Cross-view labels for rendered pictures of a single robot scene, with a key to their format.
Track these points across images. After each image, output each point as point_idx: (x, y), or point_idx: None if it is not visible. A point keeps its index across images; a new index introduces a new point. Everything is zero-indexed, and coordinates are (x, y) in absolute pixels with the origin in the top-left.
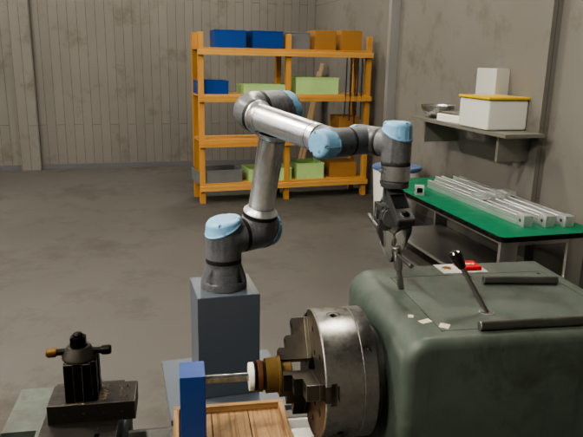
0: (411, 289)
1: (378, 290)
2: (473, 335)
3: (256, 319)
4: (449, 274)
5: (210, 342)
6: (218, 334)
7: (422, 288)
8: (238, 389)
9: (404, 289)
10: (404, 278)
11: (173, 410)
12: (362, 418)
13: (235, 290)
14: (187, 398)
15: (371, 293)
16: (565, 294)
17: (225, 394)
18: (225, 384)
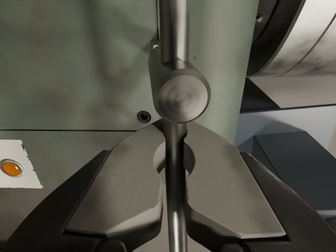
0: (127, 37)
1: (223, 55)
2: None
3: (288, 184)
4: (5, 133)
5: (330, 166)
6: (326, 172)
7: (90, 41)
8: (274, 136)
9: (148, 40)
10: (126, 119)
11: (334, 119)
12: None
13: (332, 221)
14: None
15: (239, 57)
16: None
17: (283, 133)
18: (288, 139)
